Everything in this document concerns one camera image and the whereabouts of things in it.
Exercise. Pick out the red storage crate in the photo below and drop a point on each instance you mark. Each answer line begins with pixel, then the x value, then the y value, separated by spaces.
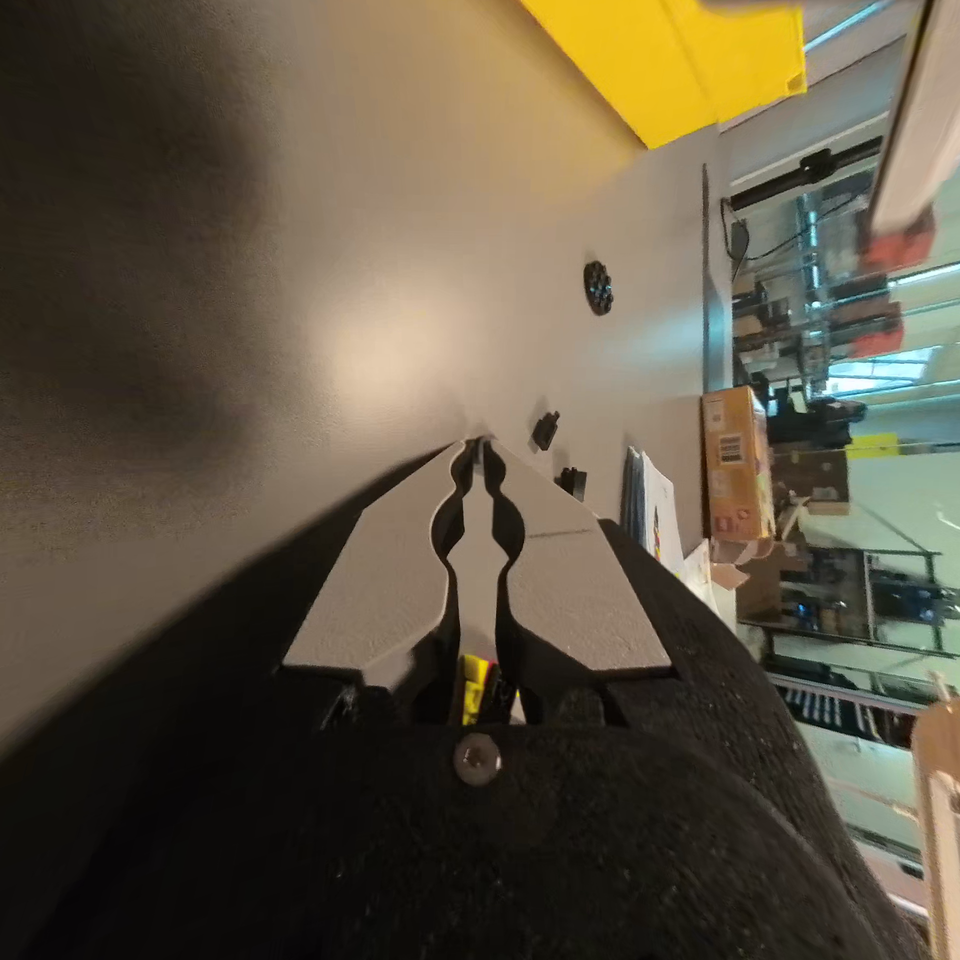
pixel 896 240
pixel 877 334

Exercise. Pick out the yellow sign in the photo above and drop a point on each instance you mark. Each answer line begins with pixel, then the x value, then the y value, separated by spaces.
pixel 874 444

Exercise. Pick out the closed lego instruction booklet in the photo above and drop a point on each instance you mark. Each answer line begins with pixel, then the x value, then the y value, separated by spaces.
pixel 664 510

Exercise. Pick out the cluttered metal shelf rack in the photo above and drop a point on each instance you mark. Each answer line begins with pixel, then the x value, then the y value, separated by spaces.
pixel 810 300

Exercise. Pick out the yellow plastic bin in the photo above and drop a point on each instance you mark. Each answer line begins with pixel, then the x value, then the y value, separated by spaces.
pixel 660 60

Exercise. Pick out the black stand pole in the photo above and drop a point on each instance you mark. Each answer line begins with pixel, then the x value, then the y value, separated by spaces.
pixel 810 169

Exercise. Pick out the black round lego plate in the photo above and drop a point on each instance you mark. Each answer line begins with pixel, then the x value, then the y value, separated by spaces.
pixel 598 289

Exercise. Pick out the small black lego piece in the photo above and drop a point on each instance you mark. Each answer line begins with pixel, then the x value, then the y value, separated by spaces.
pixel 574 484
pixel 544 433

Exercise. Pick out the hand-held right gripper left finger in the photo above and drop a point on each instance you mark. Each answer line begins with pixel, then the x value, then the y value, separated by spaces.
pixel 375 592

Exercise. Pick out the yellow black wedge lego assembly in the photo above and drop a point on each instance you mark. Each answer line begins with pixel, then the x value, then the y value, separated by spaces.
pixel 472 682

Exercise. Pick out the cardboard lego box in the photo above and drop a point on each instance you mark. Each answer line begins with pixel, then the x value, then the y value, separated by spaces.
pixel 731 465

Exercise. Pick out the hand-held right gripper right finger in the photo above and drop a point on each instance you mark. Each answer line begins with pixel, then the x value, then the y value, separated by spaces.
pixel 577 600

